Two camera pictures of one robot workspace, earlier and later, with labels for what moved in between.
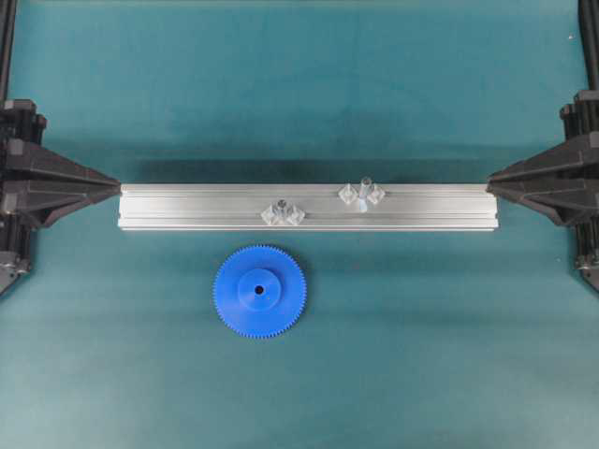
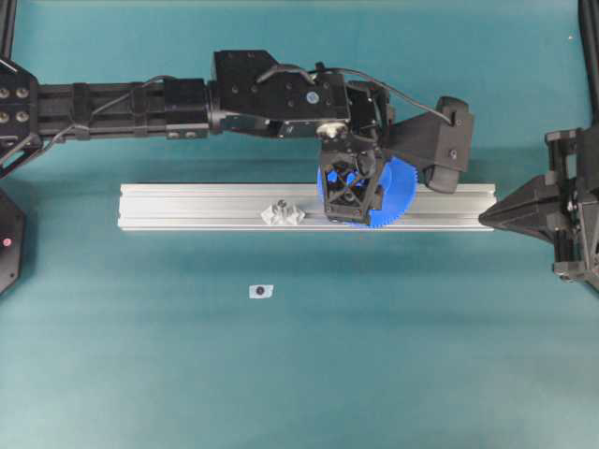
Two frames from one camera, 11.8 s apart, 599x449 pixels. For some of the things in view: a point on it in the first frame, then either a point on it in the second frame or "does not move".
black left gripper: (56, 186) → (348, 149)
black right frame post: (589, 23) does not move
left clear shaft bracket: (290, 215) does not move
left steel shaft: (281, 210) does not move
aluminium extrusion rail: (445, 206) does not move
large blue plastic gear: (259, 291) → (399, 182)
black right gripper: (563, 181) → (570, 221)
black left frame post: (7, 9) does not move
